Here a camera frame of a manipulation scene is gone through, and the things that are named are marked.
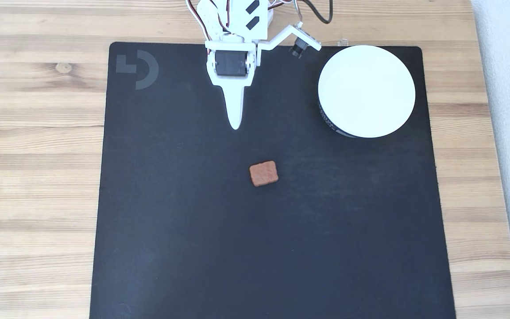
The brown rectangular toy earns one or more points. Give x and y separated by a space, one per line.
264 173

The white round bowl plate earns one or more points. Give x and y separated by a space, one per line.
365 91

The small clear plastic clip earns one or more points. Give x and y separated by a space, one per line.
343 42

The black desk mat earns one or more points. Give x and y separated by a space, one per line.
259 248

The black camera on white mount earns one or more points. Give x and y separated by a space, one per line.
304 42

